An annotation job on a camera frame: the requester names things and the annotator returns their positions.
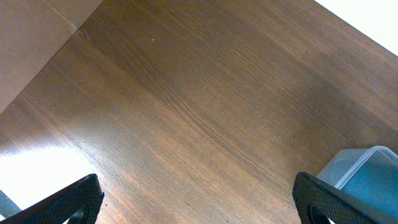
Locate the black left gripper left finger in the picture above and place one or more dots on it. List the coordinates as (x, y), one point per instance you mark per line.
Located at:
(79, 202)

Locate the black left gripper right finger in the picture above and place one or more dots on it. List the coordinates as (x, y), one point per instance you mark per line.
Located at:
(318, 202)

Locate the blue cup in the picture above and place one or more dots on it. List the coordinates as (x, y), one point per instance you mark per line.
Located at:
(375, 183)

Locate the clear plastic storage container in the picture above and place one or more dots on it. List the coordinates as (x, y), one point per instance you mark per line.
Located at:
(345, 164)

